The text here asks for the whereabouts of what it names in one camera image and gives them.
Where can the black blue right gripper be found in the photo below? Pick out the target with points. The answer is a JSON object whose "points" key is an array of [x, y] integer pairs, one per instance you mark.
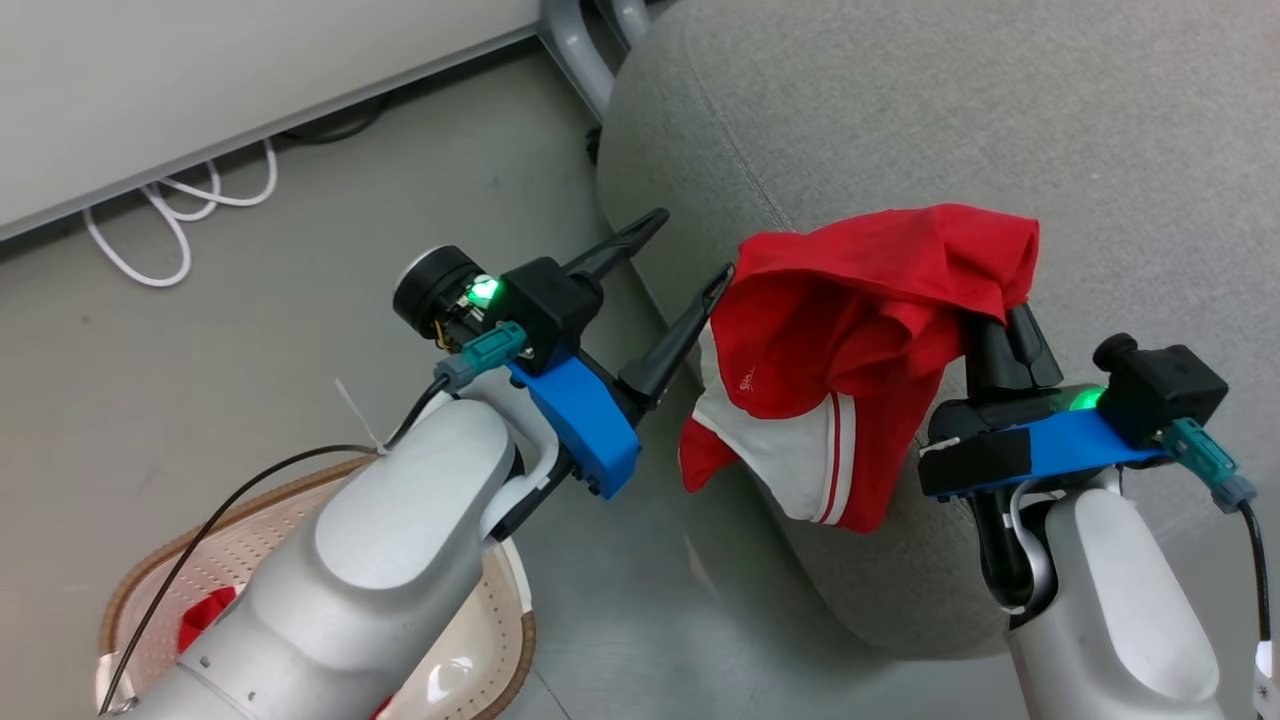
{"points": [[1060, 440]]}

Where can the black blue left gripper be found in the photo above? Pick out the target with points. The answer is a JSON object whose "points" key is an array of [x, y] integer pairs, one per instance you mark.
{"points": [[585, 420]]}

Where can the red white garment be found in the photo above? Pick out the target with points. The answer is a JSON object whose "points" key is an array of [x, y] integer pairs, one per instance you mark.
{"points": [[850, 300]]}

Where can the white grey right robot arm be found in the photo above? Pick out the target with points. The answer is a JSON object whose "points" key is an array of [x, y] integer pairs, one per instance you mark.
{"points": [[1110, 600]]}

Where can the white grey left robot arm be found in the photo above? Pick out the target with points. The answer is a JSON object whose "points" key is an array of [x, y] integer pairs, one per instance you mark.
{"points": [[400, 540]]}

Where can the white laundry basket brown rim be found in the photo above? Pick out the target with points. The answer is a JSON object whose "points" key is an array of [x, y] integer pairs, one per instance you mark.
{"points": [[480, 640]]}

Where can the red clothing piece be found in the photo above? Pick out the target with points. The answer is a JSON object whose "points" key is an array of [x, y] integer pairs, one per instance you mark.
{"points": [[205, 615]]}

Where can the grey metal tube leg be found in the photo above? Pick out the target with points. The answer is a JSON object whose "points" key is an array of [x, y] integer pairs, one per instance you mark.
{"points": [[632, 18], [580, 50]]}

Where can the grey fabric sofa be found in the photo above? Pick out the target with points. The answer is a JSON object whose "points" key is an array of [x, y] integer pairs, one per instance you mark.
{"points": [[900, 120]]}

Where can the white zip tie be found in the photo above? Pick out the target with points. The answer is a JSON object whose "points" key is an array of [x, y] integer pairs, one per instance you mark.
{"points": [[360, 420]]}

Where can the white cabinet panel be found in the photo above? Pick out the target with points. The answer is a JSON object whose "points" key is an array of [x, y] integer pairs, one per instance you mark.
{"points": [[200, 70]]}

